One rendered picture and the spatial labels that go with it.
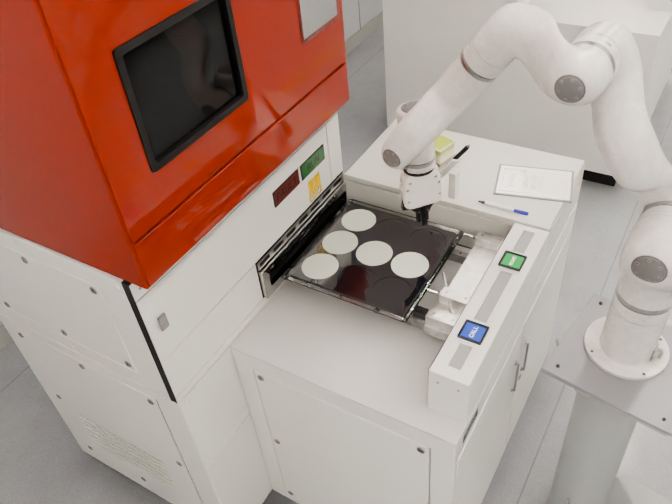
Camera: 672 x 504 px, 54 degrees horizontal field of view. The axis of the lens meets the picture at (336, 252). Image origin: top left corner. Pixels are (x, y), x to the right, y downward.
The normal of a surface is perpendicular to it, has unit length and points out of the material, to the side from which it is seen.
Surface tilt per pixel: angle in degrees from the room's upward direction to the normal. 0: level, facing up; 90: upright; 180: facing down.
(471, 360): 0
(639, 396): 1
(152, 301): 90
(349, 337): 0
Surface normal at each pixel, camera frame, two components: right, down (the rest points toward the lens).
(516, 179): -0.08, -0.74
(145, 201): 0.86, 0.29
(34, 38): -0.50, 0.61
